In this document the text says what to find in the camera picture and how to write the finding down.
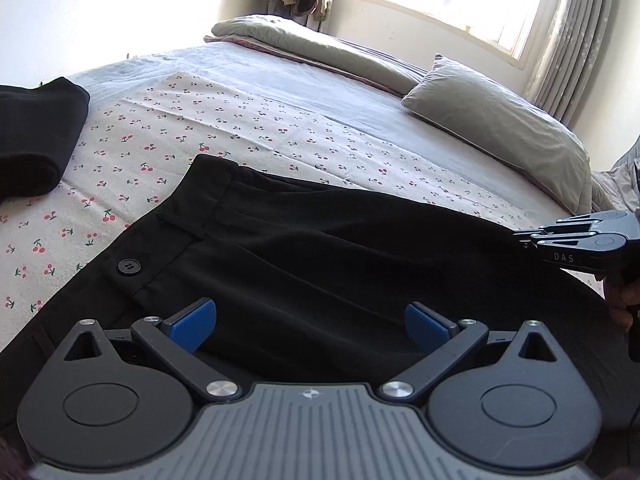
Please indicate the grey quilted cloth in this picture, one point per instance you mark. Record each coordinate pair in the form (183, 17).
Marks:
(617, 182)

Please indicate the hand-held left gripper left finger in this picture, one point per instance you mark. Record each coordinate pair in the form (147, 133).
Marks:
(192, 324)

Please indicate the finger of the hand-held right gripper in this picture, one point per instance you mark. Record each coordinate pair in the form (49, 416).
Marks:
(590, 224)

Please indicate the grey pillow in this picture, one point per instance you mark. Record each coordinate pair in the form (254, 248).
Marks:
(495, 120)

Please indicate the person's right hand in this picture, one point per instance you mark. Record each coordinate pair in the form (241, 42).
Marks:
(620, 302)

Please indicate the bed with grey sheet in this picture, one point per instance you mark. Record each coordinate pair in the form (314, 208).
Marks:
(350, 100)

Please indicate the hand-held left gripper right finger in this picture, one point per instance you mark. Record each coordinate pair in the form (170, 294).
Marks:
(424, 324)

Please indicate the black pants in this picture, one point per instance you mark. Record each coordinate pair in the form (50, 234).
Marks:
(325, 260)

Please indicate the black folded garment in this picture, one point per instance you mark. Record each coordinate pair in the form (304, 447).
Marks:
(40, 135)

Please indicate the grey curtain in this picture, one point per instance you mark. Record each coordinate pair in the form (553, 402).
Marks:
(580, 40)

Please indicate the grey folded quilt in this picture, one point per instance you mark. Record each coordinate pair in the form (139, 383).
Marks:
(310, 45)

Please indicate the cherry print bed cloth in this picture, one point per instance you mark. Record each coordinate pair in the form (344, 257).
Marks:
(200, 125)

